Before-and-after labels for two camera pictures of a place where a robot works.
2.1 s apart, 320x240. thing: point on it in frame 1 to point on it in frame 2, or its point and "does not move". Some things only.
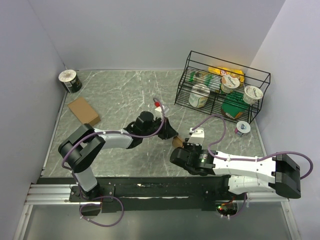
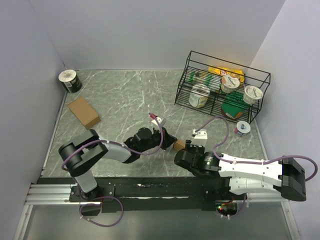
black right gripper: (187, 146) does not move
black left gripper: (167, 131) to (167, 140)
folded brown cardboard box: (84, 112) does not move
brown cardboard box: (177, 142) does not move
